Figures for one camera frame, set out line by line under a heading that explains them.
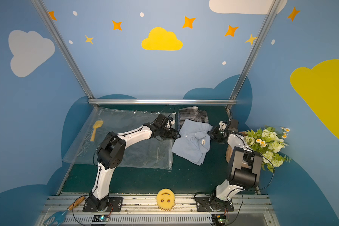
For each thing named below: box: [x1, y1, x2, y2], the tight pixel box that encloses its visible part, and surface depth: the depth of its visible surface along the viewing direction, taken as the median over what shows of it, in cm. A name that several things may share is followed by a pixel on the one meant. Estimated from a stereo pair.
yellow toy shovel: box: [89, 120, 105, 142], surface depth 106 cm
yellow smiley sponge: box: [156, 188, 176, 211], surface depth 75 cm
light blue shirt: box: [171, 118, 213, 166], surface depth 95 cm
